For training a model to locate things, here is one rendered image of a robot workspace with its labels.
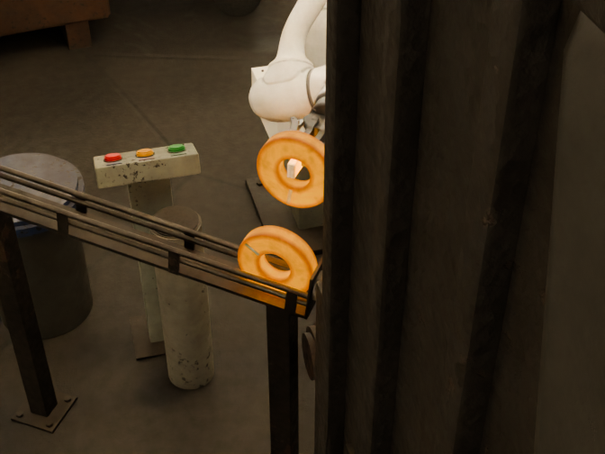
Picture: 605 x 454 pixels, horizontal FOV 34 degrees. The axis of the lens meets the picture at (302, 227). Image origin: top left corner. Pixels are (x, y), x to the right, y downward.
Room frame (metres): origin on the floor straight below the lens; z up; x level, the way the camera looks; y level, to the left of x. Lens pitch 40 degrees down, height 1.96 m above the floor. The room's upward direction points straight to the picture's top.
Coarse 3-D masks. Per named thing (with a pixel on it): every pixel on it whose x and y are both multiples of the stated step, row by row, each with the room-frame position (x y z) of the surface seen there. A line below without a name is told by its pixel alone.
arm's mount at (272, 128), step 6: (252, 72) 2.52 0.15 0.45; (258, 72) 2.51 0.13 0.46; (264, 72) 2.51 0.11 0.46; (252, 78) 2.52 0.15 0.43; (252, 84) 2.52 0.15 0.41; (264, 120) 2.38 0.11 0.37; (270, 126) 2.31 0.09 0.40; (276, 126) 2.24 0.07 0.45; (282, 126) 2.24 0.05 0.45; (288, 126) 2.24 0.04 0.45; (270, 132) 2.31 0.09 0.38; (276, 132) 2.24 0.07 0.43
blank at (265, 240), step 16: (256, 240) 1.40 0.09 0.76; (272, 240) 1.39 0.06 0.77; (288, 240) 1.38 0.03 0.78; (240, 256) 1.41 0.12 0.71; (256, 256) 1.40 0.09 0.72; (288, 256) 1.37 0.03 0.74; (304, 256) 1.36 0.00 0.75; (256, 272) 1.40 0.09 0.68; (272, 272) 1.40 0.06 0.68; (288, 272) 1.40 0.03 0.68; (304, 272) 1.36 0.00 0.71; (304, 288) 1.36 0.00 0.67
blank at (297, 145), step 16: (272, 144) 1.50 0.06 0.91; (288, 144) 1.49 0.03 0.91; (304, 144) 1.48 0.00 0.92; (320, 144) 1.49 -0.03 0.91; (272, 160) 1.50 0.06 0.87; (304, 160) 1.48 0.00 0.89; (320, 160) 1.47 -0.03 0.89; (272, 176) 1.50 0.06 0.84; (320, 176) 1.46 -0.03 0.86; (272, 192) 1.50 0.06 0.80; (288, 192) 1.48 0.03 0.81; (304, 192) 1.47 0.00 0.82; (320, 192) 1.46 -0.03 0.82
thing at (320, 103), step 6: (324, 96) 1.69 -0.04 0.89; (318, 102) 1.68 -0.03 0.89; (324, 102) 1.66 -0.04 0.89; (312, 108) 1.67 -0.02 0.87; (318, 108) 1.66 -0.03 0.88; (324, 108) 1.66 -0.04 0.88; (312, 114) 1.66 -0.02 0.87; (318, 114) 1.66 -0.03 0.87; (324, 114) 1.66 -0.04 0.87; (306, 120) 1.64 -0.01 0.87; (306, 126) 1.62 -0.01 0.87; (318, 126) 1.61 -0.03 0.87
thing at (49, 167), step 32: (0, 160) 2.11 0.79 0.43; (32, 160) 2.11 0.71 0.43; (64, 160) 2.11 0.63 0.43; (32, 192) 1.97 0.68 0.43; (32, 224) 1.86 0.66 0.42; (32, 256) 1.88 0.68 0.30; (64, 256) 1.92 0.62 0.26; (32, 288) 1.87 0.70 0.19; (64, 288) 1.91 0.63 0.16; (64, 320) 1.90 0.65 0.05
